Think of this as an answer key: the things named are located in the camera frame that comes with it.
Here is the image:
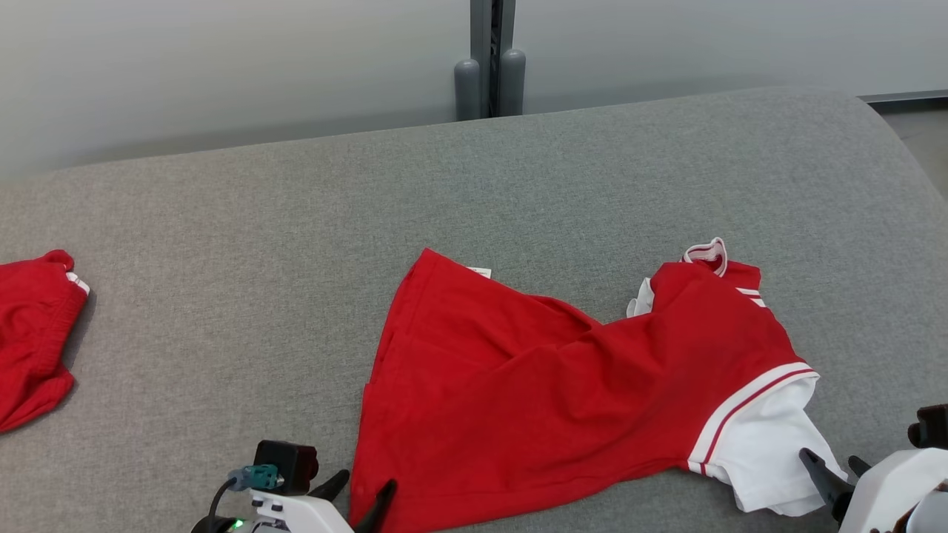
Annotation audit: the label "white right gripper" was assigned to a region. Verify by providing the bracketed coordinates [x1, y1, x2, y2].
[798, 447, 948, 533]

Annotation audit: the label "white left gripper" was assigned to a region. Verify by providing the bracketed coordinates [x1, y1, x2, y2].
[247, 469, 398, 533]

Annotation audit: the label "red Bulls basketball jersey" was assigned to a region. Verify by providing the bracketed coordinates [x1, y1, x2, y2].
[348, 237, 849, 533]

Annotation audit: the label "red basketball shorts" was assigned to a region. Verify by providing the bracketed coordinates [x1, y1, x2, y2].
[0, 250, 91, 435]

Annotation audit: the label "teal left camera connector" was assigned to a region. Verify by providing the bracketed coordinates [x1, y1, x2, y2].
[227, 464, 283, 492]

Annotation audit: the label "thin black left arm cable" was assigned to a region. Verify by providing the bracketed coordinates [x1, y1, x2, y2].
[206, 477, 239, 531]

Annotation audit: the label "grey double-foot partition post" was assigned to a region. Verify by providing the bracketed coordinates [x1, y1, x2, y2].
[453, 0, 527, 121]

